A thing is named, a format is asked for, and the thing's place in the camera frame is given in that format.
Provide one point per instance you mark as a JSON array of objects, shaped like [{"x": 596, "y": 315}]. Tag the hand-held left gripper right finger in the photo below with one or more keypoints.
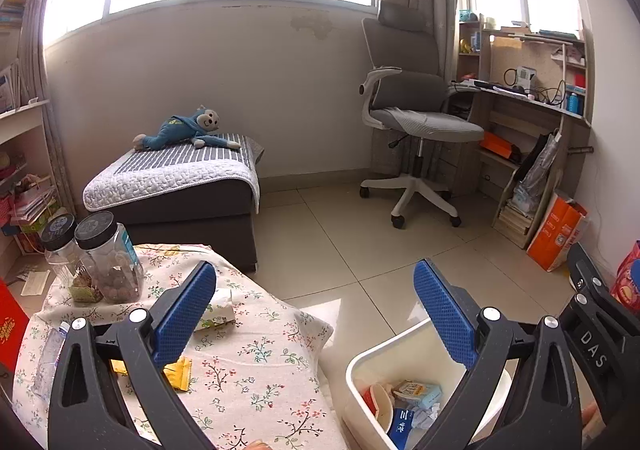
[{"x": 442, "y": 310}]

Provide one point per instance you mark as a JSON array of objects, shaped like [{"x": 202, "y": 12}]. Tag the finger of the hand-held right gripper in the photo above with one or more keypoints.
[{"x": 585, "y": 265}]

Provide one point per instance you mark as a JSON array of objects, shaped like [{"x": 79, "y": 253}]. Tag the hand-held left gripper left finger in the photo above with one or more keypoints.
[{"x": 187, "y": 310}]

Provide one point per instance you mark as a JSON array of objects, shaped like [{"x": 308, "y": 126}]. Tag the floral paper cup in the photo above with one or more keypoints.
[{"x": 217, "y": 311}]

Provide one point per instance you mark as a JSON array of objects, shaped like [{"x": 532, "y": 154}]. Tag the yellow packet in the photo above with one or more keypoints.
[{"x": 180, "y": 372}]

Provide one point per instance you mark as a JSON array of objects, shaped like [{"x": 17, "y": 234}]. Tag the white trash bin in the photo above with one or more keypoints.
[{"x": 380, "y": 360}]

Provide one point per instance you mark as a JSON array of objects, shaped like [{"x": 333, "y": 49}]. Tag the small white printed pack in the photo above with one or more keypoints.
[{"x": 415, "y": 390}]

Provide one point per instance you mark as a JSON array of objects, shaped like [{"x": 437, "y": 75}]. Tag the red snack bowl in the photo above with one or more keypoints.
[{"x": 377, "y": 397}]

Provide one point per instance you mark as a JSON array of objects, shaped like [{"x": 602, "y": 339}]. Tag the clear plastic bottle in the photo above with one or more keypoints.
[{"x": 47, "y": 360}]

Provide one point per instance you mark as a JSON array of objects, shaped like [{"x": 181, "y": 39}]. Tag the person's right hand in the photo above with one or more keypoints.
[{"x": 592, "y": 422}]

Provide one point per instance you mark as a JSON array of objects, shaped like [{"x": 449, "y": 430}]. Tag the person's left hand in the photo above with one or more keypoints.
[{"x": 257, "y": 445}]

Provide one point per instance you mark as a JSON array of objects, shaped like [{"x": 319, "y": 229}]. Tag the orange and white paper bag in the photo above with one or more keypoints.
[{"x": 555, "y": 235}]

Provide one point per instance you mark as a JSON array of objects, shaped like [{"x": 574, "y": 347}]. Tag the red backpack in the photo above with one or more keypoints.
[{"x": 627, "y": 280}]

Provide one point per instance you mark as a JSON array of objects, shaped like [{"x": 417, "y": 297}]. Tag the floral tablecloth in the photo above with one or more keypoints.
[{"x": 250, "y": 345}]

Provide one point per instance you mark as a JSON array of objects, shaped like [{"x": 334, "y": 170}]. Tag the stack of books under desk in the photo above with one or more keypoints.
[{"x": 515, "y": 222}]

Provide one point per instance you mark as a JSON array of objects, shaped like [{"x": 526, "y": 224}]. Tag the dark ottoman with quilt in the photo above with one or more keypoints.
[{"x": 200, "y": 225}]

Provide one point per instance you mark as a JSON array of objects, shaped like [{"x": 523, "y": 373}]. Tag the clear jar of brown balls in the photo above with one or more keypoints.
[{"x": 107, "y": 260}]

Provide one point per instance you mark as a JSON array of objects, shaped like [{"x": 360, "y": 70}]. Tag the silver plastic bag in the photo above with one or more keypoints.
[{"x": 537, "y": 170}]

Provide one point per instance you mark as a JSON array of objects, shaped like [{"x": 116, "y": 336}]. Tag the green snack packet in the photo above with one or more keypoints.
[{"x": 82, "y": 287}]

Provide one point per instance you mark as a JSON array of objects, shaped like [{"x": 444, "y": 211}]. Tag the striped white quilt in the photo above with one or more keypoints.
[{"x": 165, "y": 175}]

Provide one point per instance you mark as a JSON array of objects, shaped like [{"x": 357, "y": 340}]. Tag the clear jar with black lid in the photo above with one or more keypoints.
[{"x": 60, "y": 240}]

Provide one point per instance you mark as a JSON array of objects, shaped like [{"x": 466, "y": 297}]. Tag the papers on floor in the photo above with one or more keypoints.
[{"x": 35, "y": 282}]

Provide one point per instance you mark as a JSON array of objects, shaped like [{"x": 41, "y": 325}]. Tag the blue bottle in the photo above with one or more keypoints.
[{"x": 574, "y": 103}]

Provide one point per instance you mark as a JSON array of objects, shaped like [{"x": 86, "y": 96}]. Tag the wooden desk with hutch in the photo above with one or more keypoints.
[{"x": 520, "y": 110}]

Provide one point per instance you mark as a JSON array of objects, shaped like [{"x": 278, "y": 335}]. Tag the red and white box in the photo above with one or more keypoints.
[{"x": 10, "y": 325}]

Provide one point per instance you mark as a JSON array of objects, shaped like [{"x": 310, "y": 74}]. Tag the blue stuffed monkey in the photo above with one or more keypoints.
[{"x": 172, "y": 130}]

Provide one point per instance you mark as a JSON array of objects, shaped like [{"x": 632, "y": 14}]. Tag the stack of papers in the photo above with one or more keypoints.
[{"x": 35, "y": 202}]

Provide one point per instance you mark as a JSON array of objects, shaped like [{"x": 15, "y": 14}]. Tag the grey office chair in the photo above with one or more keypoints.
[{"x": 415, "y": 120}]

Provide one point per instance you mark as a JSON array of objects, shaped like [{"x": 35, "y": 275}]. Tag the white desk device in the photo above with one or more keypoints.
[{"x": 525, "y": 76}]

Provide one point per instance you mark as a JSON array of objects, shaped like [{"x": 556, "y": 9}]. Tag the pink basket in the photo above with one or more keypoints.
[{"x": 2, "y": 210}]

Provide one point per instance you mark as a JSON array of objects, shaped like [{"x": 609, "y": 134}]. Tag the yellow toy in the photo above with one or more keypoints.
[{"x": 467, "y": 46}]

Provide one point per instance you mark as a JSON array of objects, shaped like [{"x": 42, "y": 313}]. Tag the white shelf unit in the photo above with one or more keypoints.
[{"x": 20, "y": 118}]

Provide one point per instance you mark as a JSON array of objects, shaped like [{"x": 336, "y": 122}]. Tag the teal box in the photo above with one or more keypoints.
[{"x": 467, "y": 14}]

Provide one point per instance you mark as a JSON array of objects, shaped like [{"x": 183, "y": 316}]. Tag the white and blue box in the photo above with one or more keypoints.
[{"x": 7, "y": 85}]

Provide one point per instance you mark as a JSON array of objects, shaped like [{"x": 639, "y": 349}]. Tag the grey curtain beside bookshelf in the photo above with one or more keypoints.
[{"x": 35, "y": 30}]

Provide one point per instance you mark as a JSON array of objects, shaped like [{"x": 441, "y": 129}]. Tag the row of colourful books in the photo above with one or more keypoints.
[{"x": 10, "y": 10}]

